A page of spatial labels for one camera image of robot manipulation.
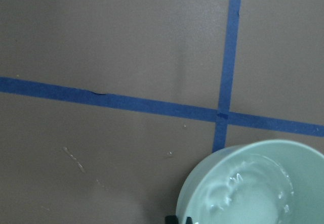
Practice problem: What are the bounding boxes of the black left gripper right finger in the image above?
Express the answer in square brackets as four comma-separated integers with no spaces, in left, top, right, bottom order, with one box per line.
[185,216,193,224]

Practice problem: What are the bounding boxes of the mint green ceramic bowl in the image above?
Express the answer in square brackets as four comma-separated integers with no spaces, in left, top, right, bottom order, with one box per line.
[176,140,323,223]

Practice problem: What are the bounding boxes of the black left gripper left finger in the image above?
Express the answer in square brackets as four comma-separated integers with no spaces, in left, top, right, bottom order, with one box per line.
[165,215,178,224]

